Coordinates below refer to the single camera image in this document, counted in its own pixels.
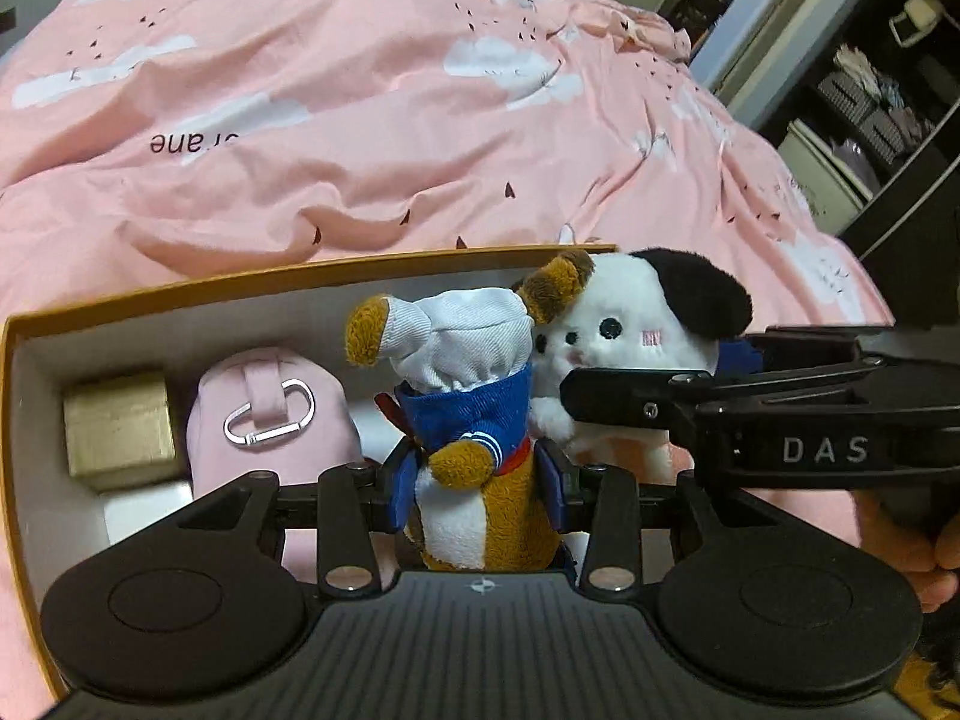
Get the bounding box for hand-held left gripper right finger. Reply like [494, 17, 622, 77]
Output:
[536, 439, 773, 595]

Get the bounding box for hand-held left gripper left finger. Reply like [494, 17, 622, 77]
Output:
[176, 439, 417, 597]

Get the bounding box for pale pink pouch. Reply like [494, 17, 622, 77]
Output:
[186, 347, 366, 502]

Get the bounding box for brown plush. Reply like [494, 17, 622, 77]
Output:
[343, 250, 597, 572]

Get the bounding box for dark shelving unit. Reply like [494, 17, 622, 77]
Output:
[660, 0, 960, 331]

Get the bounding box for white storage bin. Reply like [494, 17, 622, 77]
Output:
[776, 120, 875, 224]

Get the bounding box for small gold box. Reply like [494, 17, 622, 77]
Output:
[62, 369, 181, 492]

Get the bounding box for person's right hand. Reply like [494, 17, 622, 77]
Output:
[855, 493, 960, 614]

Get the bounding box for grey ribbed storage baskets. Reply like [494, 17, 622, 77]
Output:
[816, 45, 940, 166]

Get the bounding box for pink cloud-print blanket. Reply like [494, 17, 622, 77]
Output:
[0, 0, 901, 691]

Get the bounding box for white rectangular box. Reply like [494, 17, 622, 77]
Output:
[101, 478, 197, 545]

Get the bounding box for white handbag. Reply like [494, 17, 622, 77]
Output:
[889, 0, 947, 47]

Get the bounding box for grey door panel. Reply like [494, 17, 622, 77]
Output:
[690, 0, 901, 140]

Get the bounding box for orange cardboard box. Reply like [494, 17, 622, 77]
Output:
[0, 244, 620, 698]

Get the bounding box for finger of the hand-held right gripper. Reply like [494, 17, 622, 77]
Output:
[559, 360, 863, 434]
[718, 326, 890, 374]

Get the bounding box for white dog plush black ear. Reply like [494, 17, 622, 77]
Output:
[529, 246, 755, 485]

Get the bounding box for silver carabiner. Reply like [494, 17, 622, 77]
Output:
[223, 380, 314, 449]

